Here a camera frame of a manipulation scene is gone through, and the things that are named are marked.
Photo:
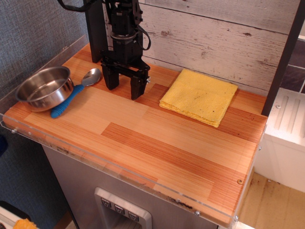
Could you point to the clear acrylic edge guard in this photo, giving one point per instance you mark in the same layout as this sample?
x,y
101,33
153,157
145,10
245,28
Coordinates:
x,y
194,165

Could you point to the white toy sink counter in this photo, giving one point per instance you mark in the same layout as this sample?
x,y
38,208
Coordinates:
x,y
281,154

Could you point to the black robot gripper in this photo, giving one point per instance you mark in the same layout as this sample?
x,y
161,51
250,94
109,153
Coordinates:
x,y
126,58

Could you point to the silver toy fridge cabinet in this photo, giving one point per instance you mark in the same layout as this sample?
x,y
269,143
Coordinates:
x,y
100,201

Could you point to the folded yellow cloth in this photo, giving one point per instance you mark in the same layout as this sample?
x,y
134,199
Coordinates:
x,y
199,96

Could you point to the dark vertical post right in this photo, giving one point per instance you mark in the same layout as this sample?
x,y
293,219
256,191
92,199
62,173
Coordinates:
x,y
285,58

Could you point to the stainless steel pot with handle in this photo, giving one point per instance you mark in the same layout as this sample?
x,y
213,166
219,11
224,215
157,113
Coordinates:
x,y
45,89

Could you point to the yellow object bottom left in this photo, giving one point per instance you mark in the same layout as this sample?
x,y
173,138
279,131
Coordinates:
x,y
24,224

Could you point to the blue handled metal spoon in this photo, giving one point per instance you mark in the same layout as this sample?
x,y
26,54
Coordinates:
x,y
91,78

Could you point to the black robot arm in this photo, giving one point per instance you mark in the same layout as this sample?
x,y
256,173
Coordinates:
x,y
125,17

